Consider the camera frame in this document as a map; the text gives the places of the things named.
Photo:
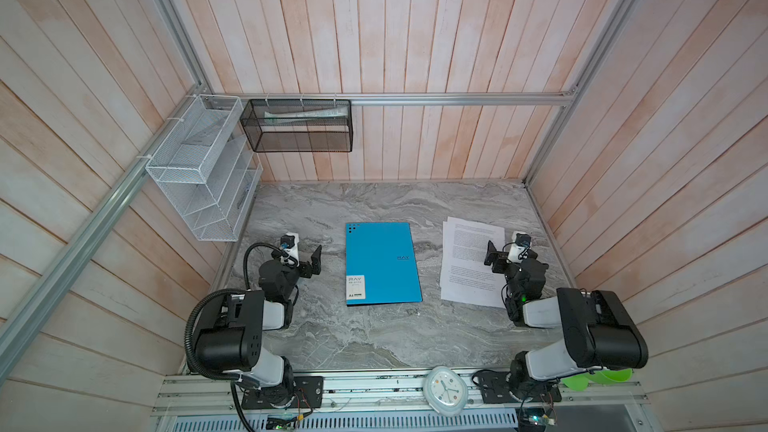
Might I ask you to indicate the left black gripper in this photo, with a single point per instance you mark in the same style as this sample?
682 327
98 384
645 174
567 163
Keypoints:
302 267

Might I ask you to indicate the white wire mesh shelf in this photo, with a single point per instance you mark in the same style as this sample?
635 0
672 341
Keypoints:
206 170

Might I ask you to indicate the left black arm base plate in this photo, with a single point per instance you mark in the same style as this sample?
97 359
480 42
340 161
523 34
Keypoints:
300 393

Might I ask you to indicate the aluminium front rail frame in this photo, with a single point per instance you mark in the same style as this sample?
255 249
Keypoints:
393 400

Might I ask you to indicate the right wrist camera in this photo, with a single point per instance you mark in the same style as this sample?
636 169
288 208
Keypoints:
519 247

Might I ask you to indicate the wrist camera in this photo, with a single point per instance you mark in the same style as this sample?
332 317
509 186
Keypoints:
289 244
519 247

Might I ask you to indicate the white round clock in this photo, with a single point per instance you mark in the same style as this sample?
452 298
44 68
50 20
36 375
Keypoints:
445 391

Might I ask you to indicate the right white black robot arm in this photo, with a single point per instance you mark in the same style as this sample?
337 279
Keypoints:
597 330

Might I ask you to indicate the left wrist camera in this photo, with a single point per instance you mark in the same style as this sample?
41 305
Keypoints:
289 244

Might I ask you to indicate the black mesh wall basket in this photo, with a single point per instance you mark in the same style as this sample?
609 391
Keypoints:
298 125

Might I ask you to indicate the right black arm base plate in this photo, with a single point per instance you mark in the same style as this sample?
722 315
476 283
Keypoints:
502 387

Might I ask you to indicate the white printed paper stack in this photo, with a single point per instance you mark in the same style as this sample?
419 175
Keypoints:
464 277

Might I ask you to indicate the blue black file folder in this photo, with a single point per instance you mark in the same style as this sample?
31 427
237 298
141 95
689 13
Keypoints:
380 264

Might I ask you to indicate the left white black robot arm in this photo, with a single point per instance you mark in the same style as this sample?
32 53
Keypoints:
223 337

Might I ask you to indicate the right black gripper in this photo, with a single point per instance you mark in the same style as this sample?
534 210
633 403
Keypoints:
508 263

